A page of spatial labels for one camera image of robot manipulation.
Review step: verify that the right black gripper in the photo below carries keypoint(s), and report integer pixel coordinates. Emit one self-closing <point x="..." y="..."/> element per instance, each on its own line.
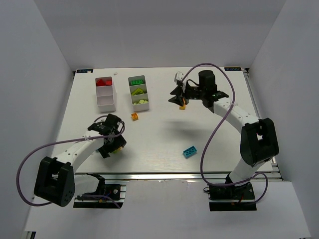
<point x="185" y="92"/>

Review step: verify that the right white divided container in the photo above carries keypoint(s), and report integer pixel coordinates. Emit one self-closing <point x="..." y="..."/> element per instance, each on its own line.
<point x="139" y="107"/>

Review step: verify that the orange small lego brick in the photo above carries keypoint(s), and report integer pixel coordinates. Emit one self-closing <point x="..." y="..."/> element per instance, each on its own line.
<point x="134" y="116"/>

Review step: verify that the green lego brick top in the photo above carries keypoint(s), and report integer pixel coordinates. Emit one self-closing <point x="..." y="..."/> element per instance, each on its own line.
<point x="137" y="82"/>

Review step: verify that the left white divided container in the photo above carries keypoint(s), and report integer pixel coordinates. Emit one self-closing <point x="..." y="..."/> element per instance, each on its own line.
<point x="106" y="96"/>

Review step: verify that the red 2x3 lego brick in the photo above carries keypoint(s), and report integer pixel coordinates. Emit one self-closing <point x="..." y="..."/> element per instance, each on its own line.
<point x="100" y="82"/>

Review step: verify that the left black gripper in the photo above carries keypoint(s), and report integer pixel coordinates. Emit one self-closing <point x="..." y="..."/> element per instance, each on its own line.
<point x="112" y="146"/>

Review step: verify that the orange 2x3 lego brick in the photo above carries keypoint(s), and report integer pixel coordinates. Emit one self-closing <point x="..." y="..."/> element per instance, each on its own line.
<point x="183" y="106"/>

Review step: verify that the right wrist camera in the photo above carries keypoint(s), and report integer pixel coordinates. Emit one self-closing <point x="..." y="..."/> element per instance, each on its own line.
<point x="179" y="80"/>

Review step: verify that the white divided container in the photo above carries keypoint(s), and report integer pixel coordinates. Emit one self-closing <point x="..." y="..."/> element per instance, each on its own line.
<point x="106" y="96"/>
<point x="139" y="107"/>

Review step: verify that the blue 2x3 lego brick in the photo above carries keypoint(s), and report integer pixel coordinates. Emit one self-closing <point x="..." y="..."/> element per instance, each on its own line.
<point x="189" y="152"/>

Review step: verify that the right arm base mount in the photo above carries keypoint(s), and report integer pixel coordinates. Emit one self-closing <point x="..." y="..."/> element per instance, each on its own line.
<point x="231" y="199"/>

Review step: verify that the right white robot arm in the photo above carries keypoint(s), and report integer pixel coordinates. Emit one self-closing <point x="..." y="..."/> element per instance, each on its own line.
<point x="258" y="142"/>

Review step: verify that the lime 2x3 lego brick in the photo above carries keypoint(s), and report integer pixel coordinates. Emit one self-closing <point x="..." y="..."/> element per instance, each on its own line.
<point x="138" y="91"/>

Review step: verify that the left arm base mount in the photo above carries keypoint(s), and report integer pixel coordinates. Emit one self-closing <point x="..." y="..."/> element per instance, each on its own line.
<point x="93" y="191"/>

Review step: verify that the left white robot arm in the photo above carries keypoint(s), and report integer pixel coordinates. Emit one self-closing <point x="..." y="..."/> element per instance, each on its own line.
<point x="56" y="181"/>

